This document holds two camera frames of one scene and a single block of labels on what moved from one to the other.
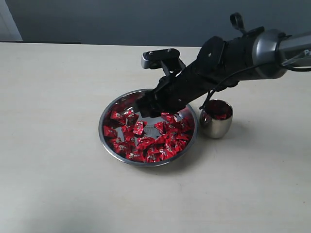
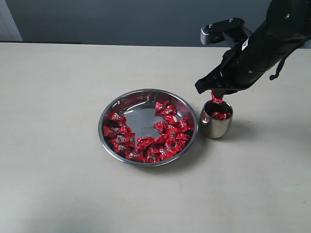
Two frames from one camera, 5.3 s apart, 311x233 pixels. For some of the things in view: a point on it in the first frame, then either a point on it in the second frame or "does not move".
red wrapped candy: [183, 136] does not move
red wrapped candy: [136, 155] does not move
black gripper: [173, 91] to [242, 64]
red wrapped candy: [108, 131] does not move
